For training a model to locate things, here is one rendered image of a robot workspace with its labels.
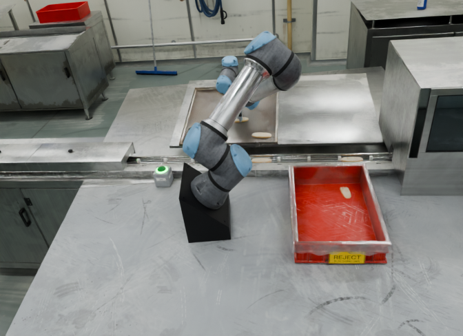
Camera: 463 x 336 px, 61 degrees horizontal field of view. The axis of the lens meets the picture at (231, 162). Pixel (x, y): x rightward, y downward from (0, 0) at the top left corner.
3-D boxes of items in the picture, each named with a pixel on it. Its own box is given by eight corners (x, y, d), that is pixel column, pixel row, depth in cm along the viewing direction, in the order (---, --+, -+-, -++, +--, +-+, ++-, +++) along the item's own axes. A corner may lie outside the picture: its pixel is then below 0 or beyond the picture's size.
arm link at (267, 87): (320, 67, 148) (257, 96, 193) (298, 47, 145) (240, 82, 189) (306, 90, 145) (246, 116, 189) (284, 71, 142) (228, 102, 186)
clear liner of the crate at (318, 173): (291, 265, 139) (291, 246, 133) (287, 181, 179) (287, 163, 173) (391, 266, 135) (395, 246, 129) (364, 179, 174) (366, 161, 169)
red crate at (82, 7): (38, 23, 461) (34, 12, 454) (52, 15, 491) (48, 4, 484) (80, 19, 457) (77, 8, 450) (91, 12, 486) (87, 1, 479)
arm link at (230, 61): (218, 63, 182) (223, 54, 188) (222, 83, 190) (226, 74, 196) (235, 64, 180) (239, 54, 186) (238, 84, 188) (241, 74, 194)
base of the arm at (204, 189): (218, 215, 150) (235, 200, 146) (187, 193, 146) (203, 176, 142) (223, 193, 163) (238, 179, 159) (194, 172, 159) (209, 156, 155)
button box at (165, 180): (156, 193, 187) (151, 174, 181) (160, 183, 193) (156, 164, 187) (172, 193, 186) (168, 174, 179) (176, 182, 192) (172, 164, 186)
